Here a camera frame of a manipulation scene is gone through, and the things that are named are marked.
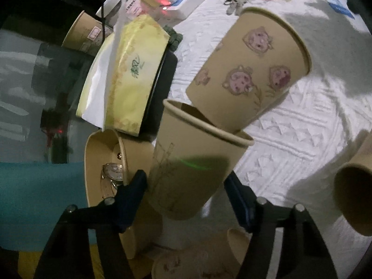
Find far paper cup with label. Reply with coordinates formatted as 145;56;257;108
62;11;113;56

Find brown paper cup with drawing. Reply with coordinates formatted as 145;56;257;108
148;99;254;220

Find paper cup holding watch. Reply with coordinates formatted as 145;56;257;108
84;129;163;259

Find teal curtain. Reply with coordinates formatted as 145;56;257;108
1;163;88;252

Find plain brown paper cup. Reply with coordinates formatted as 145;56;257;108
227;229;250;265

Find paper cup with pig prints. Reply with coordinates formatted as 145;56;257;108
186;7;312;133

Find lying paper cup pig prints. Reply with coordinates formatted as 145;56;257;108
151;247;240;278

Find upright paper cup pig prints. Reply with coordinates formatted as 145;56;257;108
334;134;371;236

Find black flat device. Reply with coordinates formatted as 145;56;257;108
139;49;178;140

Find clear jar white lid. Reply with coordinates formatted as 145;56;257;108
96;0;126;27

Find wristwatch in cup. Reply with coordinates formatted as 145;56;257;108
100;163;124;199

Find yellow tissue pack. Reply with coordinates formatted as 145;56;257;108
76;14;169;136

